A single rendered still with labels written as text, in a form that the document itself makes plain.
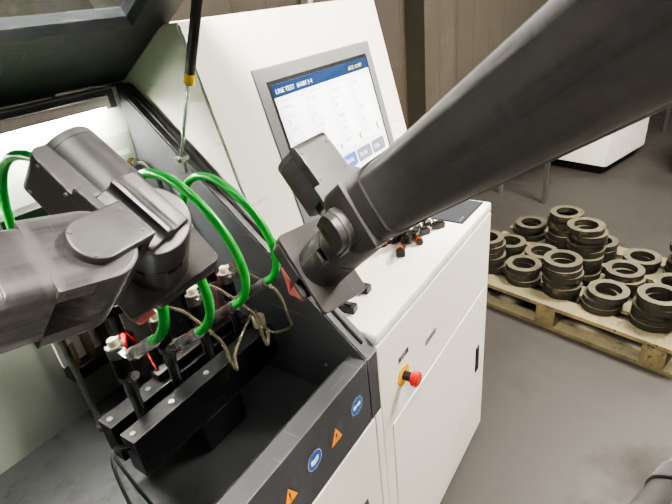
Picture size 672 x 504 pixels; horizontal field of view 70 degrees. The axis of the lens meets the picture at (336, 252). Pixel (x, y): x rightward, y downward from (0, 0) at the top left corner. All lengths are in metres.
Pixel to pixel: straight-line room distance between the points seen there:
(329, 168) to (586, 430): 1.86
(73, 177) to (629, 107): 0.36
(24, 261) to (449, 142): 0.25
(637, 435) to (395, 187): 1.98
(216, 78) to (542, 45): 0.83
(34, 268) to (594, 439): 2.03
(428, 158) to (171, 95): 0.81
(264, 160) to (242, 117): 0.10
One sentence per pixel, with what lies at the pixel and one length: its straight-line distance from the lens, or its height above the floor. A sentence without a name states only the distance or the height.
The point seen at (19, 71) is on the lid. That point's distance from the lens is 0.95.
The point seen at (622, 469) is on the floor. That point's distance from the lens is 2.10.
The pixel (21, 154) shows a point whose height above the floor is 1.43.
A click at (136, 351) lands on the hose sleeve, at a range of 0.75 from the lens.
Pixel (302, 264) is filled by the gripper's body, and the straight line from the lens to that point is 0.53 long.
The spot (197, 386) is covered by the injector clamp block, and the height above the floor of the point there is 0.98.
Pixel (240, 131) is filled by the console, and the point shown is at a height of 1.35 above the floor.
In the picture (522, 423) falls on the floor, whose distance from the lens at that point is 2.15.
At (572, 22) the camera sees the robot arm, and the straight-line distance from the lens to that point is 0.20.
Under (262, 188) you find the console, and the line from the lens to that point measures 1.01.
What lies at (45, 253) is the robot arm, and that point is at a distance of 0.34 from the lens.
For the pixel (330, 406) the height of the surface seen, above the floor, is 0.94.
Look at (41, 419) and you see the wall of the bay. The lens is 1.17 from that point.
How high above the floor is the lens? 1.56
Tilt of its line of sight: 28 degrees down
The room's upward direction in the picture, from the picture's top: 7 degrees counter-clockwise
